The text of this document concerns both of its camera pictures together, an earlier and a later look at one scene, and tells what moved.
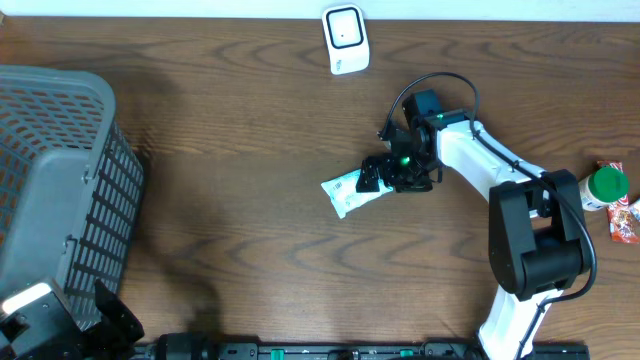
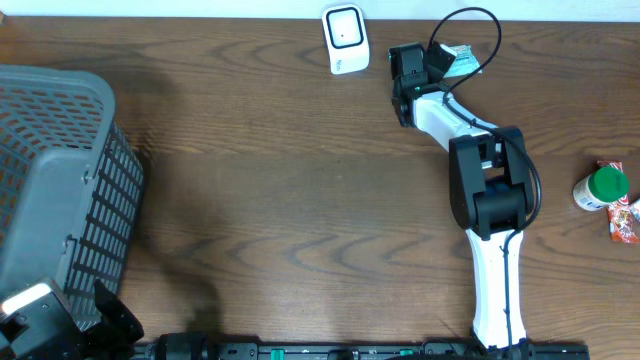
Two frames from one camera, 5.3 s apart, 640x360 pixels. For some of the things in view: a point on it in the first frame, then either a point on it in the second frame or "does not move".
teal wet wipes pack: (343, 193) to (465, 61)
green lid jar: (602, 187) does not move
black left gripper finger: (118, 317) does not move
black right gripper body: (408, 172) to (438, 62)
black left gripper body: (97, 344) does not move
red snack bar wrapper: (622, 223) does not move
